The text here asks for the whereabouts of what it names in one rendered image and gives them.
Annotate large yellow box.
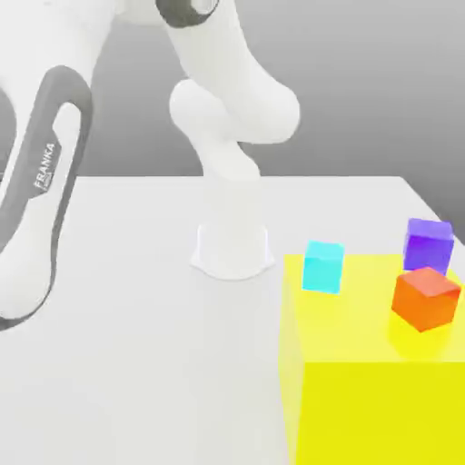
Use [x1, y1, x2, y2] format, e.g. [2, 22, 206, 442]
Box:
[278, 252, 465, 465]

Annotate small orange cube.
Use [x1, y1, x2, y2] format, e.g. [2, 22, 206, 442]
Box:
[391, 266, 462, 333]

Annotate small purple cube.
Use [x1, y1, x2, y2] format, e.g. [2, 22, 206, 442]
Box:
[401, 217, 456, 277]

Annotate small cyan cube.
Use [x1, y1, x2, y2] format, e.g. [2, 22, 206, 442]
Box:
[302, 239, 345, 295]

